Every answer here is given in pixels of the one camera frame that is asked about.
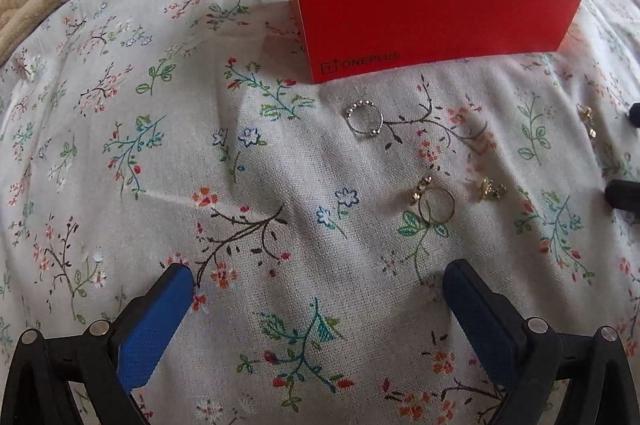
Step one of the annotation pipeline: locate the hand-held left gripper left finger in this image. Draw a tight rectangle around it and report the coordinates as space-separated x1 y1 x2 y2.
4 263 195 425

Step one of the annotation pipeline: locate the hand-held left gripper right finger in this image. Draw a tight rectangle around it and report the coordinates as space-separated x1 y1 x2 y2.
442 259 640 425

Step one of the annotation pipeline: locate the gold earring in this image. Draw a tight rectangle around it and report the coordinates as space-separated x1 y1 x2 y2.
576 104 597 139
474 176 507 202

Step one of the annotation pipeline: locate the gold ring with charm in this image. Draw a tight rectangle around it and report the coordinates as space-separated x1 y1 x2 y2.
409 176 456 224

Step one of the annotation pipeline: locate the red cardboard box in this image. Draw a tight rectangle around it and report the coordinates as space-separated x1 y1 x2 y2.
275 0 586 85

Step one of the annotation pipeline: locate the silver beaded ring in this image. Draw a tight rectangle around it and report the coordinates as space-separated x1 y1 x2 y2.
346 100 385 139

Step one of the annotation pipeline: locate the floral bedsheet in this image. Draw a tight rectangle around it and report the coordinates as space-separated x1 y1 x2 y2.
0 0 640 425

